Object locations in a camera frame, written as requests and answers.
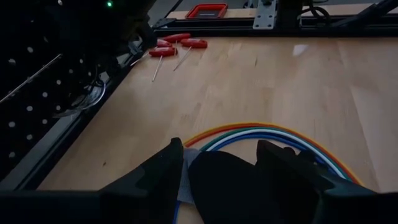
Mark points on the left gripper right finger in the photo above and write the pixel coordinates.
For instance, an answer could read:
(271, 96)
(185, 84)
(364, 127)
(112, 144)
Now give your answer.
(295, 177)

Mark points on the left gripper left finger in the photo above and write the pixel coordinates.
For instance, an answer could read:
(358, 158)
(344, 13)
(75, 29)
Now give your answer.
(161, 180)

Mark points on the red and black case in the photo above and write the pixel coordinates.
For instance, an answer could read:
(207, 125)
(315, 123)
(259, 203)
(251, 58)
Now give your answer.
(192, 14)

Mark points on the black aluminium table frame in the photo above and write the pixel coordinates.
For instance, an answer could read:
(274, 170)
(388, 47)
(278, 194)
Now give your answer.
(217, 26)

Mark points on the silver mounting bracket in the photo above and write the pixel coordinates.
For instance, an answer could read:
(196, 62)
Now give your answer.
(264, 15)

